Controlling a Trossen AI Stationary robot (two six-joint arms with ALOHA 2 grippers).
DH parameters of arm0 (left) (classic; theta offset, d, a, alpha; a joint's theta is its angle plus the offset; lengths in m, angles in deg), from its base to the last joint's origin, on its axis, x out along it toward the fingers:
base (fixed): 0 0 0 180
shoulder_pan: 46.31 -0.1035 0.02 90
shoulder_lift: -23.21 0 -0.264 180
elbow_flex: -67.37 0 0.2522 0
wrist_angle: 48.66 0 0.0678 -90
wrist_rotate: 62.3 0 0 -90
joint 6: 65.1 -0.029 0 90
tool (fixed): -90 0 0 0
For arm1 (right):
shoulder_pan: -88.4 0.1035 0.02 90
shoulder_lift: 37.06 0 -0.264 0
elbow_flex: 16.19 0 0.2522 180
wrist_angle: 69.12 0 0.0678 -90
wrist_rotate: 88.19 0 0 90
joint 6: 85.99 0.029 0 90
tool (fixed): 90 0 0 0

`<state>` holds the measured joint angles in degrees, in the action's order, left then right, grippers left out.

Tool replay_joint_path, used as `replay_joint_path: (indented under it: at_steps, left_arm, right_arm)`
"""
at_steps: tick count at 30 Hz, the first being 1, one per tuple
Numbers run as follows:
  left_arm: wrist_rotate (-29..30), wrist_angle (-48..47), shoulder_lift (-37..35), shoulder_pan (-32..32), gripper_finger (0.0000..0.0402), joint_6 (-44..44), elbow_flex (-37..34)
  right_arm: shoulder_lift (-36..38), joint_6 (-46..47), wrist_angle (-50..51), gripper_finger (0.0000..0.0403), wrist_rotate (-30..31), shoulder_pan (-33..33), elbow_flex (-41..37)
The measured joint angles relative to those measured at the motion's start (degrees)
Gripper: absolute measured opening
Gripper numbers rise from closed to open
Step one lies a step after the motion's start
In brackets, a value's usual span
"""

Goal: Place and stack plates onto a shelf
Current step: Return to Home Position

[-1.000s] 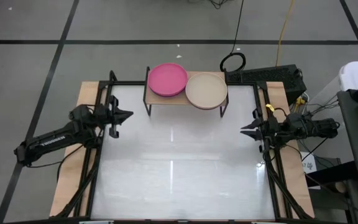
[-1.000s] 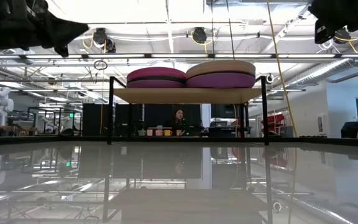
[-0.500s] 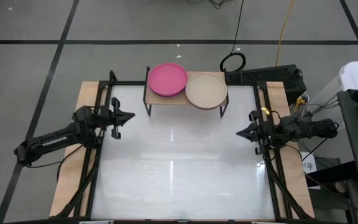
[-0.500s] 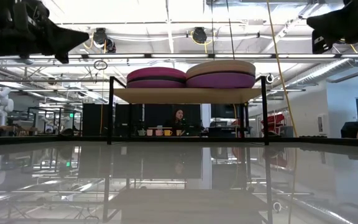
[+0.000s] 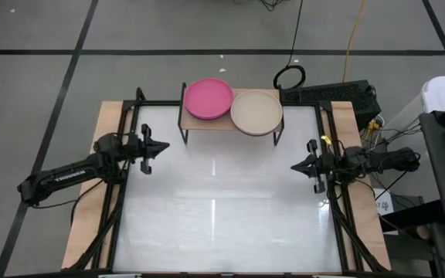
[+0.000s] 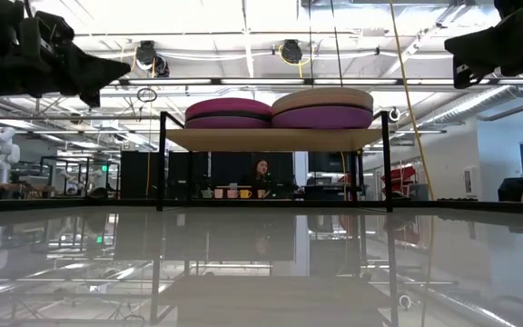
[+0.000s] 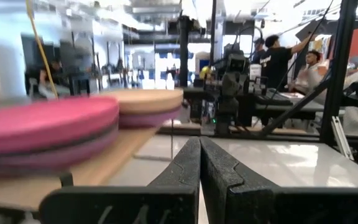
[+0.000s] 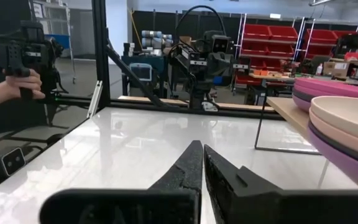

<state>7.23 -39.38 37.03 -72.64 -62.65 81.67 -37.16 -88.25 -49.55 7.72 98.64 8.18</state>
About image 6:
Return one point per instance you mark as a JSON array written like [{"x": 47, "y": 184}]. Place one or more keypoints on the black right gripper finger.
[
  {"x": 461, "y": 79},
  {"x": 484, "y": 45}
]

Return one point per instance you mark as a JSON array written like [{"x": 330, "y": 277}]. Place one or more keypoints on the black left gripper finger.
[
  {"x": 89, "y": 70},
  {"x": 91, "y": 97}
]

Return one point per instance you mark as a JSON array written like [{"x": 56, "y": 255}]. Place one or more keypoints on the pinkish beige plate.
[{"x": 322, "y": 101}]

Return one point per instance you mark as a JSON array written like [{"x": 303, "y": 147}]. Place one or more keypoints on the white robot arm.
[{"x": 2, "y": 152}]

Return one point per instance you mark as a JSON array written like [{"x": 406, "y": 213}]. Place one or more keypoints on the black monitor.
[
  {"x": 188, "y": 175},
  {"x": 139, "y": 175},
  {"x": 227, "y": 168}
]

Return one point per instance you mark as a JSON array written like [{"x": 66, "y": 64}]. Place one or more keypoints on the red bin rack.
[{"x": 400, "y": 179}]

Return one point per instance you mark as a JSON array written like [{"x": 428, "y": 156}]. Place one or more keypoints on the purple plate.
[{"x": 322, "y": 119}]

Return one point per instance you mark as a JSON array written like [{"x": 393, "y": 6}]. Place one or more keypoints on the pink mug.
[
  {"x": 219, "y": 194},
  {"x": 232, "y": 194}
]

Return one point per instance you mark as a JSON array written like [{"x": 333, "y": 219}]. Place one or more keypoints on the yellow mug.
[{"x": 245, "y": 194}]

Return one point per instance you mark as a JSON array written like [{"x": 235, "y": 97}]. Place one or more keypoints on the beige mug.
[{"x": 262, "y": 194}]

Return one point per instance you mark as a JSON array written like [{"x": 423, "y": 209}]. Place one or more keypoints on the silver ventilation duct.
[{"x": 470, "y": 105}]

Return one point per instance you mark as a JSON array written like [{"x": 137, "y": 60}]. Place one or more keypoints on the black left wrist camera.
[{"x": 52, "y": 29}]

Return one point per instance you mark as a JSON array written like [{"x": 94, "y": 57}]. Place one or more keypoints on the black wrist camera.
[
  {"x": 52, "y": 29},
  {"x": 503, "y": 3}
]

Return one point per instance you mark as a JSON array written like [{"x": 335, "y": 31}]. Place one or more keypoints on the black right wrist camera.
[{"x": 503, "y": 3}]

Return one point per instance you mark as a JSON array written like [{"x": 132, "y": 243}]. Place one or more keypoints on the black metal cage frame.
[{"x": 80, "y": 159}]

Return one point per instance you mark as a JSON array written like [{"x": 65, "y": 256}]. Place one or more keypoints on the white wall dispenser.
[{"x": 468, "y": 181}]

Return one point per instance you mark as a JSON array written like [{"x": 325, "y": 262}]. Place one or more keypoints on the black table edge rail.
[{"x": 62, "y": 205}]

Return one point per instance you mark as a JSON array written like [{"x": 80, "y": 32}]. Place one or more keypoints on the wooden shelf with black frame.
[{"x": 270, "y": 138}]

